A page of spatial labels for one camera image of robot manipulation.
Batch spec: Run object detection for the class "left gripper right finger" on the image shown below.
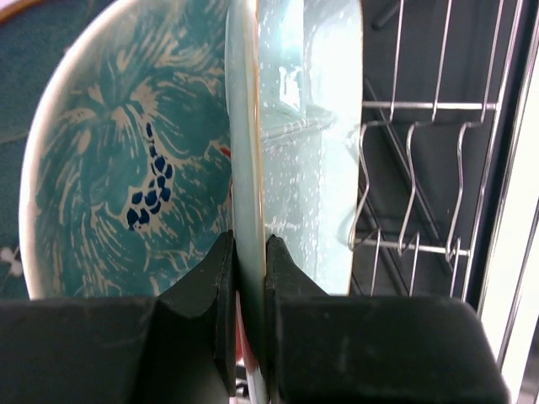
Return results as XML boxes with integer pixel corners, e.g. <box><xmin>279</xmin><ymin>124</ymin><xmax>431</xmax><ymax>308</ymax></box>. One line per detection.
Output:
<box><xmin>265</xmin><ymin>237</ymin><xmax>510</xmax><ymax>403</ymax></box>

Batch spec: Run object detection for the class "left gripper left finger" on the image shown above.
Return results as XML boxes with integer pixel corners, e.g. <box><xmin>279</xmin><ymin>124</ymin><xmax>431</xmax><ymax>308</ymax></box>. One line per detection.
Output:
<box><xmin>1</xmin><ymin>232</ymin><xmax>236</xmax><ymax>403</ymax></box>

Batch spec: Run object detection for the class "red and teal round plate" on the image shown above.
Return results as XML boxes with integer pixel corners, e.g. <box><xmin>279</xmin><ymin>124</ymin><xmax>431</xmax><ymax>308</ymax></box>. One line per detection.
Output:
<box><xmin>19</xmin><ymin>0</ymin><xmax>258</xmax><ymax>404</ymax></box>

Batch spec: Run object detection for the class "light teal divided rectangular plate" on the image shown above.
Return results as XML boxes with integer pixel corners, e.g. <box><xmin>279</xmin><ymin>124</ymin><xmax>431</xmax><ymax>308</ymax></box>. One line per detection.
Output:
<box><xmin>224</xmin><ymin>0</ymin><xmax>366</xmax><ymax>404</ymax></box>

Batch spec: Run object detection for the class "round dark teal plate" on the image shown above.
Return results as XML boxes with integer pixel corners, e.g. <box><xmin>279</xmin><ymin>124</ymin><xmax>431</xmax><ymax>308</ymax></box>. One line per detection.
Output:
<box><xmin>0</xmin><ymin>0</ymin><xmax>110</xmax><ymax>300</ymax></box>

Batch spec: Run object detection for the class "black drip tray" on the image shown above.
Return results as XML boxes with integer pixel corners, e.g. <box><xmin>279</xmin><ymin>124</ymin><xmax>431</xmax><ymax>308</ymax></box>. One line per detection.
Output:
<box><xmin>351</xmin><ymin>0</ymin><xmax>539</xmax><ymax>404</ymax></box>

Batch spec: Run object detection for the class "metal wire dish rack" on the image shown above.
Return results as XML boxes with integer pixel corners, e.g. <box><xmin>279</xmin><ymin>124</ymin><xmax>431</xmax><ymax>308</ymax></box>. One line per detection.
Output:
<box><xmin>349</xmin><ymin>0</ymin><xmax>539</xmax><ymax>371</ymax></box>

